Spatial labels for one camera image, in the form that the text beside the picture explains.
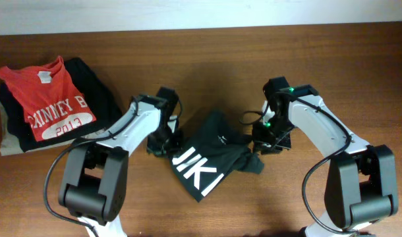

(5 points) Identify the beige folded t-shirt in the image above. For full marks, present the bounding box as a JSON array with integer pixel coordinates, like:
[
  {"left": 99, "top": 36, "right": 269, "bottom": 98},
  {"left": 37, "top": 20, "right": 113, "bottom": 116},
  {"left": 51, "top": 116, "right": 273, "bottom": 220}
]
[{"left": 0, "top": 102, "right": 105, "bottom": 156}]

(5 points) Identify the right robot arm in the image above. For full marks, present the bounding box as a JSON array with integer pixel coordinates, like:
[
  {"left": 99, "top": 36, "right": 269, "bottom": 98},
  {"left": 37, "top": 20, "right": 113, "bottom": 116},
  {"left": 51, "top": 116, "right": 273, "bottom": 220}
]
[{"left": 252, "top": 77, "right": 399, "bottom": 237}]

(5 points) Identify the red folded t-shirt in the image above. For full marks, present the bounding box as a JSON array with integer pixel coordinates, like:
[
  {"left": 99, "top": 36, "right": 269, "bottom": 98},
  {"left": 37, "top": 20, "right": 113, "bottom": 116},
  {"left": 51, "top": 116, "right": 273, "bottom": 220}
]
[{"left": 0, "top": 56, "right": 97, "bottom": 142}]

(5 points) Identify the dark green t-shirt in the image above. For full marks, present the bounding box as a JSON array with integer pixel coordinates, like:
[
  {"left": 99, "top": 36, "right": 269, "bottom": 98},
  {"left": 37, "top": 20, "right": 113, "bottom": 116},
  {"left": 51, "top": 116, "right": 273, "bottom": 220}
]
[{"left": 170, "top": 111, "right": 264, "bottom": 202}]

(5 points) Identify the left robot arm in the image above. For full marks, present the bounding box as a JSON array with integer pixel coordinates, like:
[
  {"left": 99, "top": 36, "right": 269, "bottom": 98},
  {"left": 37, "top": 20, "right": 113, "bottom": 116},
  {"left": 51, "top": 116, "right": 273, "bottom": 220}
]
[{"left": 58, "top": 87, "right": 182, "bottom": 236}]

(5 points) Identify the left black cable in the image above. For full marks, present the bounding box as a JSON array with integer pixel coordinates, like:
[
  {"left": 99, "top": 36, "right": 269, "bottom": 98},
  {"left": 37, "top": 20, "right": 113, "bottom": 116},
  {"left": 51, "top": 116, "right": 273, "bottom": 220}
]
[{"left": 42, "top": 95, "right": 184, "bottom": 237}]

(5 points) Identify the right black cable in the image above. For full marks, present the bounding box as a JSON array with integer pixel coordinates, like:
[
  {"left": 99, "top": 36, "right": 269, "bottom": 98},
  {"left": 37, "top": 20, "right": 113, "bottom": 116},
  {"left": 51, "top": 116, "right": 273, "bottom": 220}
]
[{"left": 238, "top": 92, "right": 362, "bottom": 235}]

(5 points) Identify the black cable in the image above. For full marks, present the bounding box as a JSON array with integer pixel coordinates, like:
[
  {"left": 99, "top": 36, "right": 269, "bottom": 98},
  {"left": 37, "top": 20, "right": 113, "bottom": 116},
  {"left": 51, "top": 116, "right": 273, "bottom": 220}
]
[
  {"left": 238, "top": 92, "right": 362, "bottom": 235},
  {"left": 42, "top": 95, "right": 184, "bottom": 237}
]

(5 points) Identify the black folded t-shirt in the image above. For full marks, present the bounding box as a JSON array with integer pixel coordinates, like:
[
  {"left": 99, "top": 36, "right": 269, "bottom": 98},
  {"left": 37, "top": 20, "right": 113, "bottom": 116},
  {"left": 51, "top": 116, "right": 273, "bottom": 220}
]
[{"left": 0, "top": 58, "right": 122, "bottom": 151}]

